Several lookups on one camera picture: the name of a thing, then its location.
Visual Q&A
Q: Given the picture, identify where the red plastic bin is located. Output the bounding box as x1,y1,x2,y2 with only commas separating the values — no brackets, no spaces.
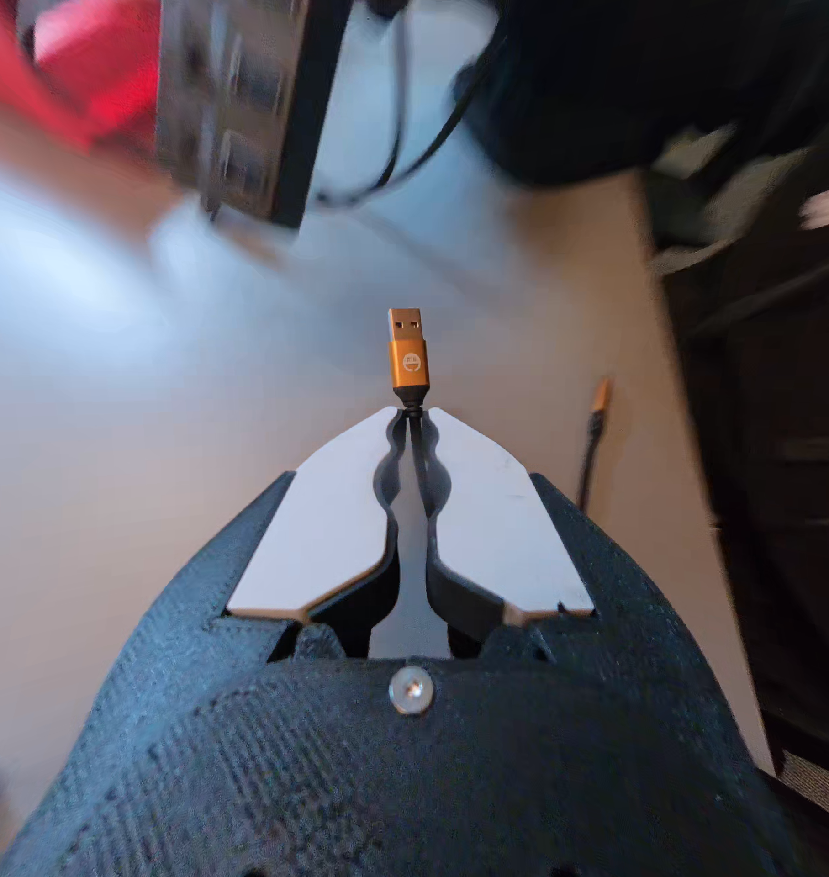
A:
0,0,162,155

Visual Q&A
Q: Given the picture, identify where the orange usb cable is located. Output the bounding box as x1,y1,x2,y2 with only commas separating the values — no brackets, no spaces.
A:
387,308,614,518

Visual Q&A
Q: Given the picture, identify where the black usb hub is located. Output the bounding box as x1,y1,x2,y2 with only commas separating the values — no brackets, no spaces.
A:
155,0,354,230

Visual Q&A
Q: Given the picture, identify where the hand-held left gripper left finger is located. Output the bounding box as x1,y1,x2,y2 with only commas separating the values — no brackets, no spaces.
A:
226,407,399,621

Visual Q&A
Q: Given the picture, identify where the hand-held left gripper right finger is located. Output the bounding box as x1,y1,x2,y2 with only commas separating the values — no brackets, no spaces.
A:
424,407,597,624

